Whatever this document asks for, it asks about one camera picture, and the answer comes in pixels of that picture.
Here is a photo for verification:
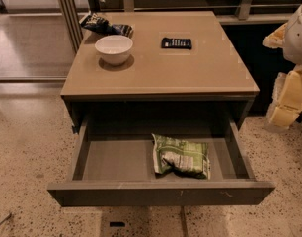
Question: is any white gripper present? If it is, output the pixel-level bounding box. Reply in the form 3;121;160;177
262;24;302;128

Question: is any green jalapeno chip bag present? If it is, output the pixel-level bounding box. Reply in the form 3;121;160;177
152;134;210;179

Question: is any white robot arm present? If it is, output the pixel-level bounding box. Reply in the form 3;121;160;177
263;4;302;132

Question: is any beige counter cabinet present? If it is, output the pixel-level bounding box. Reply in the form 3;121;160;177
61;11;259;127

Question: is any open grey drawer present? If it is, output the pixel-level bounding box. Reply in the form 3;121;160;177
47;116;275;206

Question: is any dark blue chip bag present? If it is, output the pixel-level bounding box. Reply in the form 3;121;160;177
79;13;133;38

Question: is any white ceramic bowl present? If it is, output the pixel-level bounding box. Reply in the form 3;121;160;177
95;35;133;65

